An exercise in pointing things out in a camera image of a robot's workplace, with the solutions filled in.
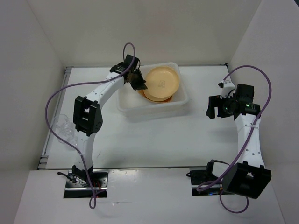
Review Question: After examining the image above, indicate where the triangular woven bamboo basket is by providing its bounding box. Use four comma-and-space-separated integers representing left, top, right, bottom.
137, 90, 172, 104

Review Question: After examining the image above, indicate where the yellow bear plate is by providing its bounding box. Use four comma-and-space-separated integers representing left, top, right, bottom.
144, 66, 180, 98
143, 90, 172, 101

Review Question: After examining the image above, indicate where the clear plastic cup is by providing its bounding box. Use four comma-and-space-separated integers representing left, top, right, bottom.
52, 114, 71, 133
58, 128, 78, 146

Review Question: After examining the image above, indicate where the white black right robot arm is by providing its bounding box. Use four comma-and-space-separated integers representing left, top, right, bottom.
206, 81, 271, 199

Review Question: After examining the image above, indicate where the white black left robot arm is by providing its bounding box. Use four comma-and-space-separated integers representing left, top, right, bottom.
72, 55, 147, 187

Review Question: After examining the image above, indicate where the translucent white plastic bin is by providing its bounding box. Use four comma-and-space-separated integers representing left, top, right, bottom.
116, 62, 189, 120

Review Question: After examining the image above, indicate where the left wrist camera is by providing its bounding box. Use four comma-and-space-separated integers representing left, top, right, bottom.
109, 62, 127, 74

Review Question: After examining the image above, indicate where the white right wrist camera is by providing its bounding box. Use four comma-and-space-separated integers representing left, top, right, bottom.
218, 80, 235, 98

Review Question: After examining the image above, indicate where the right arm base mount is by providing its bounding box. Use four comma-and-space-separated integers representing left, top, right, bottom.
186, 166, 222, 196

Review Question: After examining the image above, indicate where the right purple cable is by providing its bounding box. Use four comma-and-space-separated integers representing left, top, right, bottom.
197, 65, 271, 213

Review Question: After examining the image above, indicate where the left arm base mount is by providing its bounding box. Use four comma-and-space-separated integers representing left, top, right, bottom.
57, 169, 108, 199

